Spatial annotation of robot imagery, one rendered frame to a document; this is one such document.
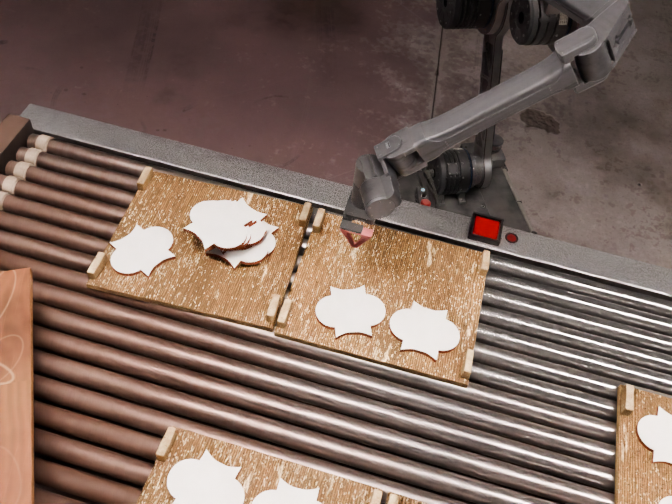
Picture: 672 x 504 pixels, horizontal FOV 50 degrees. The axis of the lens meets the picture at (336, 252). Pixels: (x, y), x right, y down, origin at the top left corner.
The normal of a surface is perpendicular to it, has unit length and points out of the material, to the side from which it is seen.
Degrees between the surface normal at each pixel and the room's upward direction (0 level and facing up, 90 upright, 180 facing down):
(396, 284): 0
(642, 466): 0
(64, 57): 0
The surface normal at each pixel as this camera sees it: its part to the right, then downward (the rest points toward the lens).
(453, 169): 0.18, -0.03
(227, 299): 0.08, -0.61
